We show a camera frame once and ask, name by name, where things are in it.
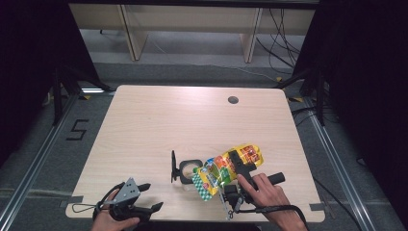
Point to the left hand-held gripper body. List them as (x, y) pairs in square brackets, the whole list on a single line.
[(127, 192)]

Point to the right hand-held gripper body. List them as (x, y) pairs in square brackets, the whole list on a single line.
[(232, 192)]

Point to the yellow spouted seasoning pouch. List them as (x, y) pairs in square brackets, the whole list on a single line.
[(215, 174)]

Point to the person's right hand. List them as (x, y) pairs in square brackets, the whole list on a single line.
[(269, 197)]

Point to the person's left hand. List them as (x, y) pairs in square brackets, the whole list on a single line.
[(104, 223)]

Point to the grey tape piece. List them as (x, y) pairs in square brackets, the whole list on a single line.
[(317, 207), (75, 199)]

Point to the grey round table grommet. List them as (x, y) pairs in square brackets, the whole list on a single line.
[(233, 99)]

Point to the yellow black floor tape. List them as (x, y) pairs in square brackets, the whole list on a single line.
[(86, 97), (295, 99)]

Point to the black metal stand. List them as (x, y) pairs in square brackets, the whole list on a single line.
[(57, 96), (320, 96)]

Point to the beige wooden shelf unit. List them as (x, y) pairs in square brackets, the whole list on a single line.
[(134, 35)]

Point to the black curtain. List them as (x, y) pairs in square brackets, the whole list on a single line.
[(29, 64), (369, 80)]

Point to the aluminium floor rail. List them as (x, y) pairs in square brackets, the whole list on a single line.
[(38, 154), (336, 160)]

